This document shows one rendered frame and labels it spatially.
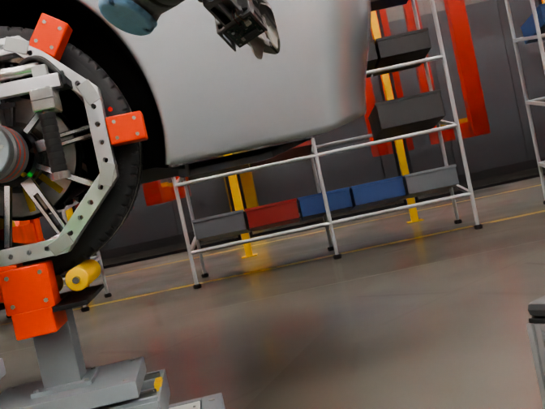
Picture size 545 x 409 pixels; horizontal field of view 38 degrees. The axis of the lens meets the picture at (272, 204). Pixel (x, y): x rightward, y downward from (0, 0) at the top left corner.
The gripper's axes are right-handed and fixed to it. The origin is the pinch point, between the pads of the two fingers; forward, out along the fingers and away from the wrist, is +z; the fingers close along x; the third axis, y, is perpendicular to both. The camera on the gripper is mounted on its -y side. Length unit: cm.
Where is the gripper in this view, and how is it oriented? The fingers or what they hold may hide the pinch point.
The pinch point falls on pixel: (272, 45)
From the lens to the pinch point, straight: 148.1
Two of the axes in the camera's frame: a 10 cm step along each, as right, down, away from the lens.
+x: 8.2, -4.6, -3.5
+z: 5.6, 4.7, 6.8
